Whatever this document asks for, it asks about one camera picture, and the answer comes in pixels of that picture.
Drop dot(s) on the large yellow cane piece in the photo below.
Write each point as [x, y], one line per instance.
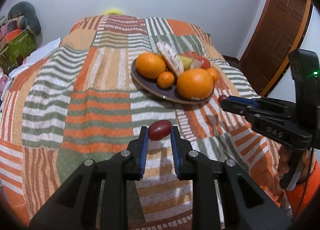
[190, 63]

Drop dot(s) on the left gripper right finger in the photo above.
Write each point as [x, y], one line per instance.
[223, 188]

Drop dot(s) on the yellow object behind bed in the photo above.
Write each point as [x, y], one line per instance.
[113, 11]

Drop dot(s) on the medium orange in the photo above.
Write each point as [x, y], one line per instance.
[150, 65]

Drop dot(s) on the grey neck pillow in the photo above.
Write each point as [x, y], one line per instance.
[25, 16]

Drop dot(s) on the red tomato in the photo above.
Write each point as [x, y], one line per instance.
[205, 63]

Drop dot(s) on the small tangerine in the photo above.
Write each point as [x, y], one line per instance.
[166, 80]
[214, 74]

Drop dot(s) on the green storage box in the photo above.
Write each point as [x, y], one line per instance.
[14, 52]

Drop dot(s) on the brown wooden door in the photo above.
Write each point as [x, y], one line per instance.
[280, 30]

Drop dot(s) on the person's right hand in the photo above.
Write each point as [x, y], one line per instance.
[307, 157]

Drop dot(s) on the large orange with sticker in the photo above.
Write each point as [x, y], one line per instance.
[195, 84]

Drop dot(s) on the pink bunny toy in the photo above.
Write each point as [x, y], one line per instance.
[3, 82]

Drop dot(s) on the dark purple plate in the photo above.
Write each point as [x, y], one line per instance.
[169, 94]

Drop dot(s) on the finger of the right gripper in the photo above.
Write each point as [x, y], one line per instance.
[264, 106]
[242, 107]

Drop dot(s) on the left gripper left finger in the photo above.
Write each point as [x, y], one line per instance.
[95, 187]

